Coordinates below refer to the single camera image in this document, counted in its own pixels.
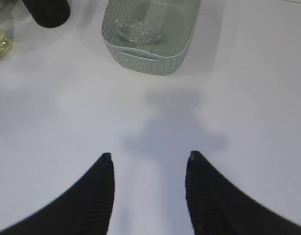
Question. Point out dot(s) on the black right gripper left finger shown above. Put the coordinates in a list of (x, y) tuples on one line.
[(84, 209)]

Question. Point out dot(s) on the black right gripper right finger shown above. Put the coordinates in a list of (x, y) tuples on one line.
[(218, 207)]

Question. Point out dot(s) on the clear plastic sheet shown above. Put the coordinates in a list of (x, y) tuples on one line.
[(138, 33)]

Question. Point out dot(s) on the green woven plastic basket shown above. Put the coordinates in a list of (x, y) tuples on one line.
[(175, 21)]

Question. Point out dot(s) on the black mesh pen holder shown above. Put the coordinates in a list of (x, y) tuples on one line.
[(48, 13)]

